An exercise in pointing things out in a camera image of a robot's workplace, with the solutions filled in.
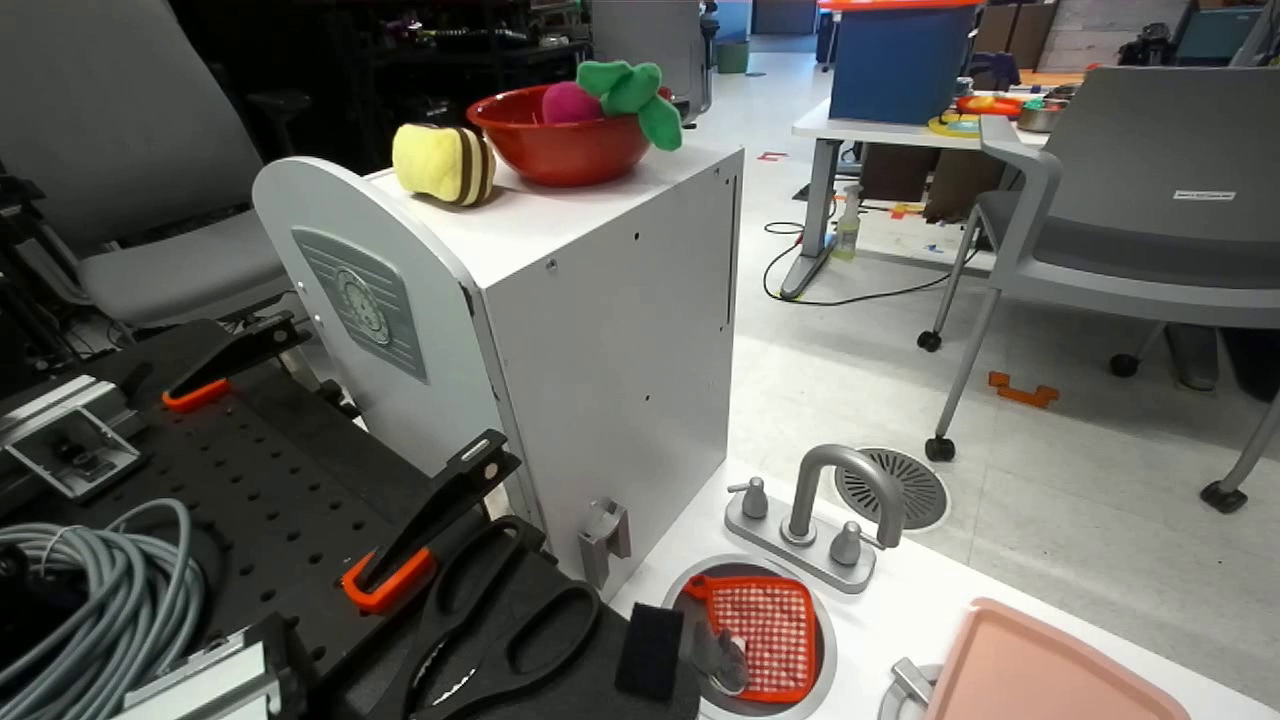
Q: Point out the blue bin orange lid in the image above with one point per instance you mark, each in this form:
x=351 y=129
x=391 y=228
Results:
x=900 y=63

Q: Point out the silver aluminium rail bracket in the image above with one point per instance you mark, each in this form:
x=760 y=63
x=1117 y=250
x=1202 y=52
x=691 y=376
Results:
x=73 y=453
x=201 y=682

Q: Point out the pink plastic tray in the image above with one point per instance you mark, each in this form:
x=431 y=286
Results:
x=1042 y=682

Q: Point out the grey office chair metal legs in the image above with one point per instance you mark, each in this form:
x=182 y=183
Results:
x=1174 y=203

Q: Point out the toy sink strainer red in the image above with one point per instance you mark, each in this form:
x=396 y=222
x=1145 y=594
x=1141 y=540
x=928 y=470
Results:
x=675 y=594

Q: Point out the green bin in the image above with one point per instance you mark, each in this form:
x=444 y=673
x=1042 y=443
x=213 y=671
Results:
x=730 y=52

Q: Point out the white cabinet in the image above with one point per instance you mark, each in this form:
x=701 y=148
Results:
x=613 y=345

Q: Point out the white desk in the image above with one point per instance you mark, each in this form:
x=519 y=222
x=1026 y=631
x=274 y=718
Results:
x=866 y=129

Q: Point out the small orange floor tape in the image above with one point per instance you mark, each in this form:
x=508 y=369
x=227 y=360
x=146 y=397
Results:
x=1026 y=389

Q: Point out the grey padded chair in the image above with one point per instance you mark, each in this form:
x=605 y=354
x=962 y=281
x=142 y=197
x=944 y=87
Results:
x=122 y=135

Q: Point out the small black rectangular block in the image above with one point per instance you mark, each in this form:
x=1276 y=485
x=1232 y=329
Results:
x=648 y=655

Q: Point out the yellow brown striped plush toy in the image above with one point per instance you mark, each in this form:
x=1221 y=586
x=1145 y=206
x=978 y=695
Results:
x=443 y=160

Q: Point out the purple plush toy green leaves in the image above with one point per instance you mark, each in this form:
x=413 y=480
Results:
x=626 y=87

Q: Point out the black perforated table board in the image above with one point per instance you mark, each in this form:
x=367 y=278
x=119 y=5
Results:
x=265 y=493

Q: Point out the grey toy faucet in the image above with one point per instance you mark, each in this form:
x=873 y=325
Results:
x=806 y=500

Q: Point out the red plastic bowl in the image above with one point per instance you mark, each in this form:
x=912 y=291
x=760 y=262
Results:
x=563 y=155

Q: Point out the white toy kitchen counter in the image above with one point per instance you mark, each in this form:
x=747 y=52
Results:
x=904 y=600

